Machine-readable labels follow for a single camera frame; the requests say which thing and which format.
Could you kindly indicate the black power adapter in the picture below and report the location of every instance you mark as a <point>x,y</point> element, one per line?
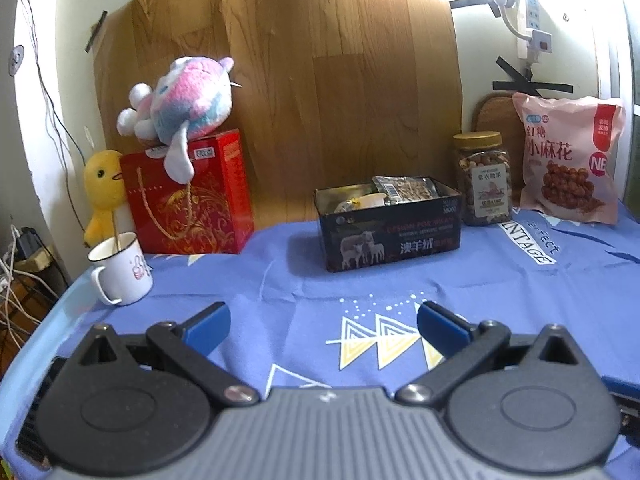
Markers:
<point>27,243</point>

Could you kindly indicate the blue printed tablecloth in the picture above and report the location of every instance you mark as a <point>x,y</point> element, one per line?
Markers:
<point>300,300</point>

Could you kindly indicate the white enamel mug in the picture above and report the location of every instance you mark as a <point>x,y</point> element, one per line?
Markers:
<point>125,270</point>

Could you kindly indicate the white power strip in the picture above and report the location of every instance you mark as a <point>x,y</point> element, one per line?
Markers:
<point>537,35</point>

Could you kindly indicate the dark printed cardboard box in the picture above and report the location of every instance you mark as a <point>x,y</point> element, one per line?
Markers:
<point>390,240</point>

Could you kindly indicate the pink snack bag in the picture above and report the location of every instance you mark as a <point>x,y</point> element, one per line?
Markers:
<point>565,160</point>

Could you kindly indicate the red gift bag, gold pattern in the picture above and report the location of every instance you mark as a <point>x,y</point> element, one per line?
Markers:
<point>210,200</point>

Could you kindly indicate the clear nut jar, gold lid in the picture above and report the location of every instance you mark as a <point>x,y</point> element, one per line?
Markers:
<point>482,185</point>

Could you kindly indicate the wooden stick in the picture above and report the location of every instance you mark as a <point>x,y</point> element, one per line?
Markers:
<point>116,230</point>

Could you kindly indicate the round-cornered wooden board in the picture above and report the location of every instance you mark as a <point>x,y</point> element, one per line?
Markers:
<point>492,115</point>

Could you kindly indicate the pink and blue plush toy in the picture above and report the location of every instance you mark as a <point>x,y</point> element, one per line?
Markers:
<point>195,95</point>

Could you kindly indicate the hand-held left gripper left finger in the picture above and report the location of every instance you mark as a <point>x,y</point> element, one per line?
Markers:
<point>207,327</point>

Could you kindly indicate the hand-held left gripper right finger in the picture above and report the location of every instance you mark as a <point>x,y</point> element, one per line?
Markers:
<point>440,327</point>

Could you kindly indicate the wood grain backdrop panel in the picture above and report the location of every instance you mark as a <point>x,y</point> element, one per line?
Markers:
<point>325,85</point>

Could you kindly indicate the black tape strip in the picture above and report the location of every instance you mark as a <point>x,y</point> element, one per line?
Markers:
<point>472,3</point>
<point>540,86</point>
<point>96,32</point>
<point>512,67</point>

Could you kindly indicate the jelly cup with yellow lid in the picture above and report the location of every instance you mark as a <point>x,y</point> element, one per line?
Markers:
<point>372,201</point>

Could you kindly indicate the clear packet of brown snacks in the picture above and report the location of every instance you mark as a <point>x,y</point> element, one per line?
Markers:
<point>405,189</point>

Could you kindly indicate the yellow duck plush toy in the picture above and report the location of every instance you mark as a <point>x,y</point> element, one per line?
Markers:
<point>102,180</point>

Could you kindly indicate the grey round wall hook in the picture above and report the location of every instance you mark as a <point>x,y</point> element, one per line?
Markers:
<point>16,58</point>

